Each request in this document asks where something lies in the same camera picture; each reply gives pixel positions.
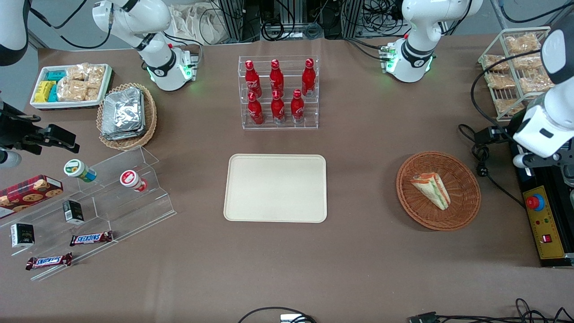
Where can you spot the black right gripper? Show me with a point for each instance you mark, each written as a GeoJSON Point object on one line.
{"type": "Point", "coordinates": [13, 131]}

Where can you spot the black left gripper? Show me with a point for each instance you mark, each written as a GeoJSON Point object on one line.
{"type": "Point", "coordinates": [509, 133]}

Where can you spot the triangle sandwich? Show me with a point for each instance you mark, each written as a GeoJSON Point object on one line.
{"type": "Point", "coordinates": [432, 190]}

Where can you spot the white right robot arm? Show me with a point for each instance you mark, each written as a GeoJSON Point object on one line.
{"type": "Point", "coordinates": [152, 22]}

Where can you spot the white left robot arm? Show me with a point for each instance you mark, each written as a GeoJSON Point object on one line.
{"type": "Point", "coordinates": [421, 27]}

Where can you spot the white rectangular snack tray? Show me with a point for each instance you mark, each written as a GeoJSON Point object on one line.
{"type": "Point", "coordinates": [67, 104]}

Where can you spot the round brown wicker basket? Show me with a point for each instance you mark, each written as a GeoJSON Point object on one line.
{"type": "Point", "coordinates": [462, 206]}

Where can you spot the oval wicker basket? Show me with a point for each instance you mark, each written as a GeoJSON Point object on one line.
{"type": "Point", "coordinates": [150, 116]}

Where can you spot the beige plastic tray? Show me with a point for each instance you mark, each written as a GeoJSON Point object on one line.
{"type": "Point", "coordinates": [273, 188]}

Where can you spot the green lid yoghurt cup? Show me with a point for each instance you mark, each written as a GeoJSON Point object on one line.
{"type": "Point", "coordinates": [76, 168]}

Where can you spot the clear bag of fried snacks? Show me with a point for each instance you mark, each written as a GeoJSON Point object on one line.
{"type": "Point", "coordinates": [527, 61]}
{"type": "Point", "coordinates": [500, 80]}
{"type": "Point", "coordinates": [533, 84]}
{"type": "Point", "coordinates": [506, 106]}
{"type": "Point", "coordinates": [520, 43]}
{"type": "Point", "coordinates": [495, 62]}

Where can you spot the teal snack pack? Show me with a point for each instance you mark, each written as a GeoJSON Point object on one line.
{"type": "Point", "coordinates": [56, 75]}
{"type": "Point", "coordinates": [53, 94]}

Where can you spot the clear rice cracker bag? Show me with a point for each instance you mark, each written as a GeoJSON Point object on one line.
{"type": "Point", "coordinates": [71, 90]}
{"type": "Point", "coordinates": [77, 72]}
{"type": "Point", "coordinates": [96, 76]}

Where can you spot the yellow snack pack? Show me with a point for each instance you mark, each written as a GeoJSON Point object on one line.
{"type": "Point", "coordinates": [43, 91]}

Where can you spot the red tartan cookie box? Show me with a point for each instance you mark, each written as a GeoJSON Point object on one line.
{"type": "Point", "coordinates": [27, 193]}

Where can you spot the silver foil pack stack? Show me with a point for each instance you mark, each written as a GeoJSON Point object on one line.
{"type": "Point", "coordinates": [123, 114]}

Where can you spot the small black box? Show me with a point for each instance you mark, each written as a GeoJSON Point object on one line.
{"type": "Point", "coordinates": [73, 211]}
{"type": "Point", "coordinates": [22, 235]}

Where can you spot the red lid yoghurt cup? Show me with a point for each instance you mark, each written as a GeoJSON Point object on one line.
{"type": "Point", "coordinates": [131, 179]}

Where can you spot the red emergency stop button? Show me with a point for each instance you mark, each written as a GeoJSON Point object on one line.
{"type": "Point", "coordinates": [533, 202]}

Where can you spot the clear acrylic stepped display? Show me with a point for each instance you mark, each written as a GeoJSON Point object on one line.
{"type": "Point", "coordinates": [121, 211]}

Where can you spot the snickers bar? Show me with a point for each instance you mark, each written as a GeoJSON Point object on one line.
{"type": "Point", "coordinates": [48, 261]}
{"type": "Point", "coordinates": [91, 238]}

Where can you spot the black machine with yellow panel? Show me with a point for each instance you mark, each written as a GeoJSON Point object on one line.
{"type": "Point", "coordinates": [545, 237]}

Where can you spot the beige cloth bag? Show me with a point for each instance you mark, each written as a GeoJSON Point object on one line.
{"type": "Point", "coordinates": [197, 24]}

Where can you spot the red cola bottle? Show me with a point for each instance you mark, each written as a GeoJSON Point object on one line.
{"type": "Point", "coordinates": [276, 78]}
{"type": "Point", "coordinates": [297, 108]}
{"type": "Point", "coordinates": [308, 78]}
{"type": "Point", "coordinates": [252, 80]}
{"type": "Point", "coordinates": [255, 112]}
{"type": "Point", "coordinates": [278, 110]}

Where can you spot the clear acrylic bottle rack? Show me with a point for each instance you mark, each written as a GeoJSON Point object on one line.
{"type": "Point", "coordinates": [287, 127]}

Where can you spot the small white device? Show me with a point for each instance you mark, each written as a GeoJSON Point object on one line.
{"type": "Point", "coordinates": [293, 318]}

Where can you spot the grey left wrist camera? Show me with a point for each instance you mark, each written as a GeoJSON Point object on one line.
{"type": "Point", "coordinates": [520, 161]}

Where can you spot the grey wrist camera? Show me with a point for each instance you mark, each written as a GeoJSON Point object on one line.
{"type": "Point", "coordinates": [520, 161]}
{"type": "Point", "coordinates": [9, 159]}

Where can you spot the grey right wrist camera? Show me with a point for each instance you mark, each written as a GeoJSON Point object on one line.
{"type": "Point", "coordinates": [9, 159]}

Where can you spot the aluminium frame post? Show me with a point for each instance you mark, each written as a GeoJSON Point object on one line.
{"type": "Point", "coordinates": [352, 18]}
{"type": "Point", "coordinates": [233, 20]}

